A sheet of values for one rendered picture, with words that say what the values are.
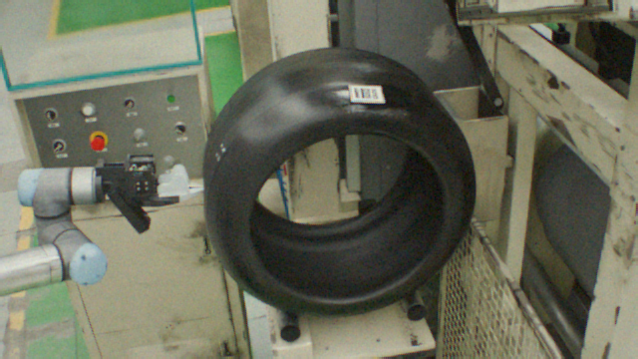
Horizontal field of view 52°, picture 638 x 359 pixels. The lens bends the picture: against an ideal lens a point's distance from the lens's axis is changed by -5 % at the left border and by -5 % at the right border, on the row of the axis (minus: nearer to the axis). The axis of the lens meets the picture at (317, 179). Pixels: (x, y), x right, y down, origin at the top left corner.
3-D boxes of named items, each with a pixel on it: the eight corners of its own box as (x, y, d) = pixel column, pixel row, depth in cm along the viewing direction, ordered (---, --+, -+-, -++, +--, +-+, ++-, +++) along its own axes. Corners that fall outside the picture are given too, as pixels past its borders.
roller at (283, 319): (284, 247, 177) (267, 251, 177) (280, 233, 175) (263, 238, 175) (303, 339, 147) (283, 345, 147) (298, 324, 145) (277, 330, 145)
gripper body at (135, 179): (155, 171, 130) (92, 173, 128) (158, 208, 134) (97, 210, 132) (157, 153, 136) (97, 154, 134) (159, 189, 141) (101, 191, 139)
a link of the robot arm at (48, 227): (54, 276, 131) (47, 227, 127) (34, 252, 139) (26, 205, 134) (90, 263, 136) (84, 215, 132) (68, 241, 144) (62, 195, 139)
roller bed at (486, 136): (426, 189, 193) (427, 92, 178) (475, 181, 194) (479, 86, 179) (448, 227, 176) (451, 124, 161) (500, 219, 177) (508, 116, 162)
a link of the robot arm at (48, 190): (28, 199, 137) (22, 162, 133) (81, 198, 138) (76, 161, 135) (19, 217, 130) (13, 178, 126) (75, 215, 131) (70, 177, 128)
